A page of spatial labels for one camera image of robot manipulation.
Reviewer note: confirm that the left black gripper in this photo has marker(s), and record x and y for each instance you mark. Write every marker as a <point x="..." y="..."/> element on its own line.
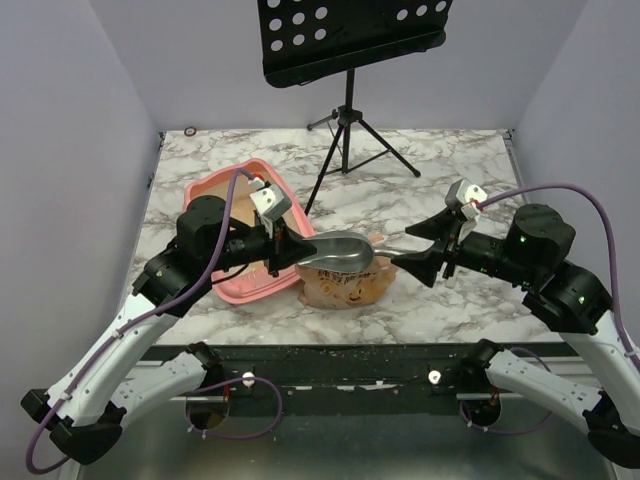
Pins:
<point x="275" y="247"/>

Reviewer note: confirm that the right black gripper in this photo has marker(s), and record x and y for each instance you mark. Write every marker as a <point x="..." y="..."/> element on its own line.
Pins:
<point x="450" y="250"/>

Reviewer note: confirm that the metal litter scoop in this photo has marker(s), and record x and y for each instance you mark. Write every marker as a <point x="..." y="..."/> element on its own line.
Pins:
<point x="346" y="252"/>

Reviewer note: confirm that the orange cat litter bag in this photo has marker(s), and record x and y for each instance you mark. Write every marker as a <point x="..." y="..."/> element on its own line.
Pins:
<point x="335" y="290"/>

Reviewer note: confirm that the pink litter box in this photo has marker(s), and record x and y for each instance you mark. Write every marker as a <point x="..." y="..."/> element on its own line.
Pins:
<point x="254" y="283"/>

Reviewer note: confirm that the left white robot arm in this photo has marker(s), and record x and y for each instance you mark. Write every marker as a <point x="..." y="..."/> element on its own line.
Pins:
<point x="87" y="410"/>

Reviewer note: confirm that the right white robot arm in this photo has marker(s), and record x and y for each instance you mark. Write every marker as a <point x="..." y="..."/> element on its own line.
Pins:
<point x="570" y="300"/>

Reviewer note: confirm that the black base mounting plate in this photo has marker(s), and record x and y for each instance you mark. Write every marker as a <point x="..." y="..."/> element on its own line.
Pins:
<point x="304" y="380"/>

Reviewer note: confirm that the black music stand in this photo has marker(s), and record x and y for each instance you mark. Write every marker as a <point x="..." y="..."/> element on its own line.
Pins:
<point x="305" y="41"/>

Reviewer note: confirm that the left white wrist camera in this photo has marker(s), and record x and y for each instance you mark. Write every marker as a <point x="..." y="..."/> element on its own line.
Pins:
<point x="270" y="201"/>

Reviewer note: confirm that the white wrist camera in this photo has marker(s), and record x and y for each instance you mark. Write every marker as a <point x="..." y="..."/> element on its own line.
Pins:
<point x="464" y="198"/>
<point x="270" y="201"/>

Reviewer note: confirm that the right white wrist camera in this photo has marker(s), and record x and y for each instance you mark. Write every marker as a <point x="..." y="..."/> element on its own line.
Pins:
<point x="464" y="198"/>

